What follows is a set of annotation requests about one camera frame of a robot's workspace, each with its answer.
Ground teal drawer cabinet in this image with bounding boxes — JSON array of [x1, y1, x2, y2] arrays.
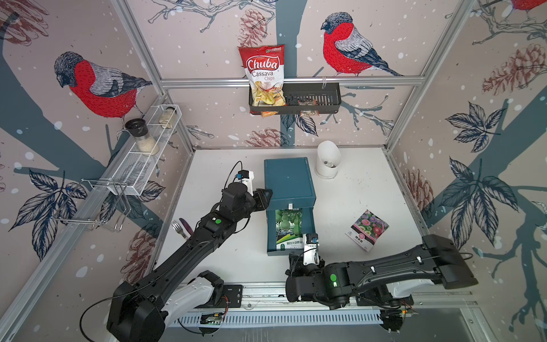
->
[[264, 158, 316, 257]]

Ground green gourd seed bag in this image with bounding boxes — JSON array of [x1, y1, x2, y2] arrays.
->
[[275, 209, 303, 251]]

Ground flower seed bag pink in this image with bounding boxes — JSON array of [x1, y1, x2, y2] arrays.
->
[[346, 210, 389, 252]]

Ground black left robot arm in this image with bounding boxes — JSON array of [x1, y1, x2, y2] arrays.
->
[[106, 182, 273, 341]]

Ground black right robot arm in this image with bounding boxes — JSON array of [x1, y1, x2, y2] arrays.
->
[[285, 235, 479, 309]]

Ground silver fork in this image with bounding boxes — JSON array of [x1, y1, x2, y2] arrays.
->
[[171, 221, 189, 240]]

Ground white cylindrical cup holder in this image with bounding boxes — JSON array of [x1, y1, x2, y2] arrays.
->
[[315, 141, 342, 180]]

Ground snack packet in basket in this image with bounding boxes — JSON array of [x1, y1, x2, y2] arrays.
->
[[299, 100, 319, 117]]

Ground black lid spice jar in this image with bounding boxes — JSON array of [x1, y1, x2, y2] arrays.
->
[[124, 118, 159, 155]]

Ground red Chuba cassava chips bag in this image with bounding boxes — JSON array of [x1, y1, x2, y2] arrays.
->
[[239, 44, 287, 117]]

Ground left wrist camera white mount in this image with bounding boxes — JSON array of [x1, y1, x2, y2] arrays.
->
[[236, 170, 254, 195]]

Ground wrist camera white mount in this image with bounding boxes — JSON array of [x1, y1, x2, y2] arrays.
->
[[302, 234, 320, 266], [236, 170, 254, 195]]

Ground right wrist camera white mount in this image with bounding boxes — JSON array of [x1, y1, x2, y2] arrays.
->
[[302, 234, 320, 266]]

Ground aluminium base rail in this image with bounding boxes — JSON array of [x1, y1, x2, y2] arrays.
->
[[165, 278, 478, 331]]

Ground black hanging wire basket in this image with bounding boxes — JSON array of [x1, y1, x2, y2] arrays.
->
[[249, 83, 342, 115]]

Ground white wire wall shelf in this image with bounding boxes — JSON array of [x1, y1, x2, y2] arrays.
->
[[105, 104, 181, 196]]

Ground aluminium horizontal back rail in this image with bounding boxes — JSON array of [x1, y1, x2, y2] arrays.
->
[[160, 76, 425, 90]]

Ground chrome wire hook rack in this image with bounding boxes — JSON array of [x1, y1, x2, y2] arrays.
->
[[48, 178, 132, 232]]

